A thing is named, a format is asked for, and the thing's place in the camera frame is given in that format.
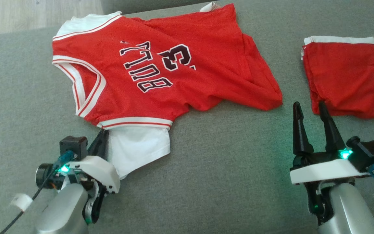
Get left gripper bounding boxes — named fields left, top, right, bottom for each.
left=68, top=129, right=121, bottom=194

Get red Bulls basketball jersey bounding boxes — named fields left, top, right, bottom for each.
left=52, top=3, right=283, bottom=180

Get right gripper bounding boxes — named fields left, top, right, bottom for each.
left=289, top=101, right=371, bottom=186

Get white cable tag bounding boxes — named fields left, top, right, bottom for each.
left=10, top=193, right=33, bottom=211

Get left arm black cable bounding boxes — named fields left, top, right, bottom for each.
left=0, top=150, right=76, bottom=234

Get red Bulls shorts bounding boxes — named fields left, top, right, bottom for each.
left=301, top=36, right=374, bottom=119

